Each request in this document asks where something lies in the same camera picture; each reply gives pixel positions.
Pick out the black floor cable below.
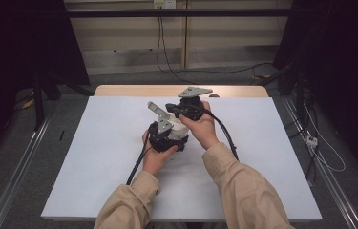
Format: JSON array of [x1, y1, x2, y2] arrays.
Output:
[[289, 98, 319, 179]]

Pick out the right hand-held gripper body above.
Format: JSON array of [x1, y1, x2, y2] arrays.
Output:
[[177, 86, 214, 121]]

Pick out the white jar lid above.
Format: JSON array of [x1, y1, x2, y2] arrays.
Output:
[[166, 114, 190, 141]]

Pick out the person's left hand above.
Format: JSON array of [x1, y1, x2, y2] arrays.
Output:
[[141, 130, 179, 177]]

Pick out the wooden table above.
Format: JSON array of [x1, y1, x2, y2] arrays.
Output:
[[94, 84, 269, 98]]

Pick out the hand-held gripper black cable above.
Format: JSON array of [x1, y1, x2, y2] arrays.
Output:
[[202, 108, 240, 161], [126, 133, 152, 186]]

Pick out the left hand-held gripper black cable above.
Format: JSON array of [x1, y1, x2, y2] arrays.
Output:
[[126, 133, 152, 186]]

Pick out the white table mat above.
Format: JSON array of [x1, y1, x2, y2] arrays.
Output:
[[40, 95, 324, 222]]

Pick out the black metal stand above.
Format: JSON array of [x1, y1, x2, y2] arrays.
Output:
[[257, 61, 306, 120], [32, 73, 95, 132]]

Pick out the white wall socket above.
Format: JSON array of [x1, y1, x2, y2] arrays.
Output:
[[153, 0, 177, 10]]

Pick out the black horizontal bar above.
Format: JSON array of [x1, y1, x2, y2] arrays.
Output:
[[65, 9, 295, 18]]

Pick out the black curtain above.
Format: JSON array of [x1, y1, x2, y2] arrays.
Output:
[[0, 0, 91, 166], [273, 0, 358, 182]]

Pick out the white power strip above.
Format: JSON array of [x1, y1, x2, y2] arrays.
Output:
[[305, 135, 319, 149]]

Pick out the person's right hand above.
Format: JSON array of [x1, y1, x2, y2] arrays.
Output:
[[179, 100, 221, 151]]

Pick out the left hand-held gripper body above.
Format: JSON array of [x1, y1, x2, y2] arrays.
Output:
[[147, 100, 181, 154]]

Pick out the metal floor rail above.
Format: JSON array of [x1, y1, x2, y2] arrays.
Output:
[[0, 115, 52, 229], [281, 96, 358, 229]]

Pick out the black wall cable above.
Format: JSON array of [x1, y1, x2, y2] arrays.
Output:
[[158, 15, 275, 75], [156, 15, 200, 85]]

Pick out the white floor cable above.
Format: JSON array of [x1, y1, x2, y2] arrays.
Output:
[[304, 104, 347, 174]]

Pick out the right hand-held gripper black cable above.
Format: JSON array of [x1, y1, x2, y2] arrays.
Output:
[[202, 108, 240, 161]]

